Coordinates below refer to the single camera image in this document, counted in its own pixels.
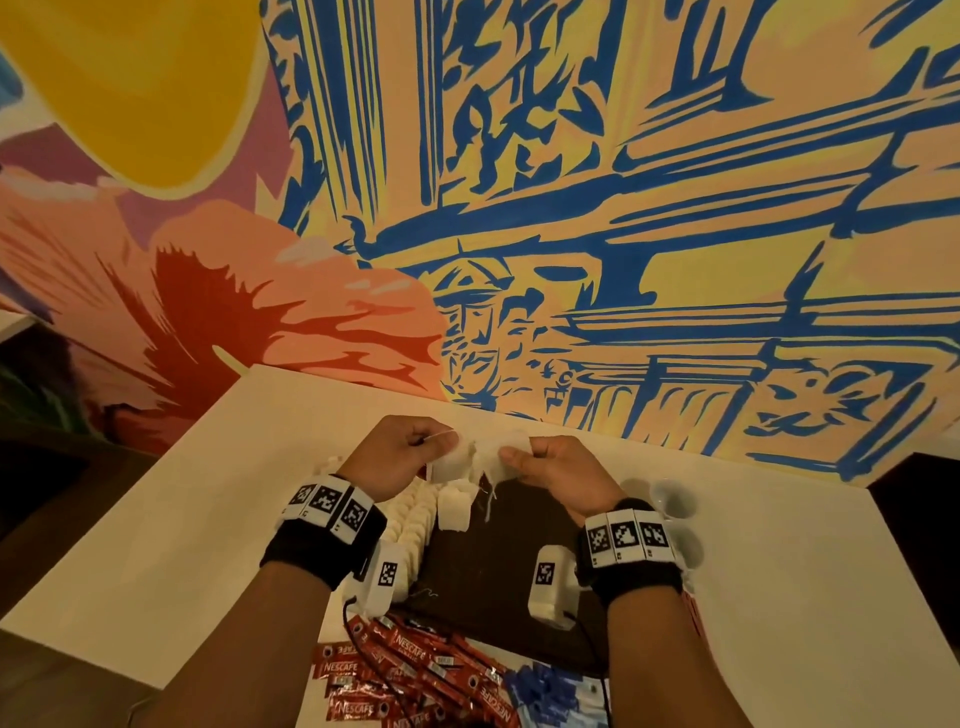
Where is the row of tea bags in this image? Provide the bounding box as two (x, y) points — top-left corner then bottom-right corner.
(315, 450), (444, 579)

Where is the pile of red Nescafe sachets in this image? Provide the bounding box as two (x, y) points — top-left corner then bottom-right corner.
(307, 603), (524, 728)

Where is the white tea bag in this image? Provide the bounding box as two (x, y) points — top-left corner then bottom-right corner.
(435, 480), (482, 534)
(477, 435), (542, 519)
(426, 435), (485, 489)

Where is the person's right hand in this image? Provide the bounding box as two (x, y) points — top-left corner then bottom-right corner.
(498, 433), (629, 528)

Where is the black wristband with markers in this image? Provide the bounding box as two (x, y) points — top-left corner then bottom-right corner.
(259, 472), (389, 591)
(576, 496), (689, 609)

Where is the black right wristband with markers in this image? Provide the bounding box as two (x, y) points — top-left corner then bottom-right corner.
(576, 496), (689, 609)

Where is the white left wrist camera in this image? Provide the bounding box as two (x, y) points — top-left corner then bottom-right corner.
(354, 532), (414, 620)

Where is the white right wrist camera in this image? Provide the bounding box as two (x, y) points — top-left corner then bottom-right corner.
(526, 543), (584, 632)

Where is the black left wristband with markers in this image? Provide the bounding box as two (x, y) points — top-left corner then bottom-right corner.
(259, 472), (389, 591)

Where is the pile of blue sugar sachets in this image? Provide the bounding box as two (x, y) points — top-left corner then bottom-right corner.
(502, 660), (614, 728)

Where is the white wall shelf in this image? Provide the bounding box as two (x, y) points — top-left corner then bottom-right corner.
(0, 307), (39, 344)

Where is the person's left forearm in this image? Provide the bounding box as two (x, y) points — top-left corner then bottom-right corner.
(135, 562), (335, 728)

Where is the person's right forearm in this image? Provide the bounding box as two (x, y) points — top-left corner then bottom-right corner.
(600, 588), (755, 728)

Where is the dark brown tray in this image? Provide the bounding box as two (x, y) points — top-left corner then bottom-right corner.
(393, 472), (617, 677)

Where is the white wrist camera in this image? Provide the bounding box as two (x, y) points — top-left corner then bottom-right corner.
(526, 543), (584, 632)
(354, 532), (414, 620)

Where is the person's left hand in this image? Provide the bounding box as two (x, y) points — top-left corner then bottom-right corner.
(336, 414), (464, 504)

